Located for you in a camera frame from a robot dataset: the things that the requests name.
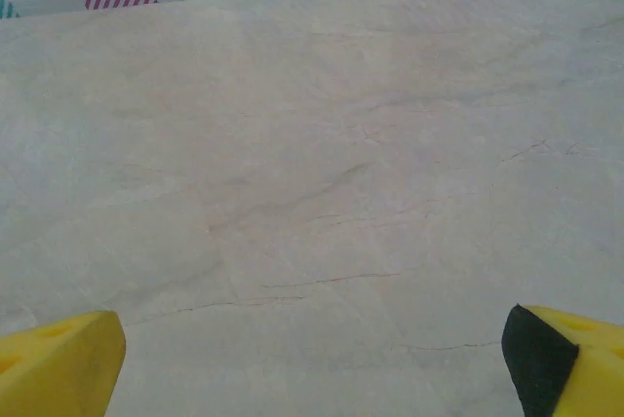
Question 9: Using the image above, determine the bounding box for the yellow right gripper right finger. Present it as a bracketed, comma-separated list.
[501, 303, 624, 417]

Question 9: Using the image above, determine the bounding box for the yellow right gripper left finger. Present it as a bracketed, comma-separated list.
[0, 310, 127, 417]

